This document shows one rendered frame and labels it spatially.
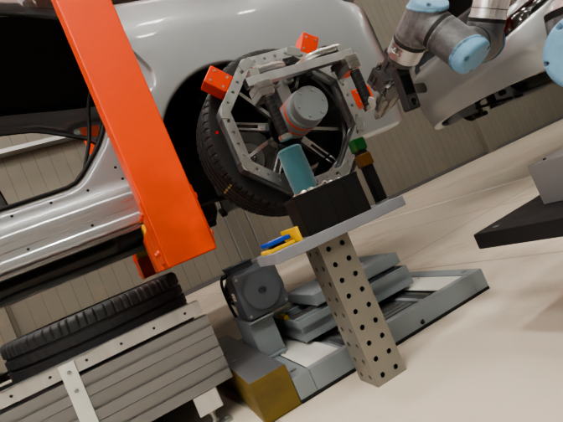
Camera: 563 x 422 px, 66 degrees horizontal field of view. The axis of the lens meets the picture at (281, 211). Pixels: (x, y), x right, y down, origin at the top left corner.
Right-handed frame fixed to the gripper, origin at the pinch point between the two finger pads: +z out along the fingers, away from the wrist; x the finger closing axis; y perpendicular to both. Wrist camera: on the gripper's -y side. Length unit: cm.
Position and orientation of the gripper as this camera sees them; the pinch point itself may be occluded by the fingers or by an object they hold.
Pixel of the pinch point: (379, 117)
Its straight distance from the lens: 138.1
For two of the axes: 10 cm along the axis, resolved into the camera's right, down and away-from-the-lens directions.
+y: -5.2, -7.5, 4.0
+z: -1.9, 5.6, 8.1
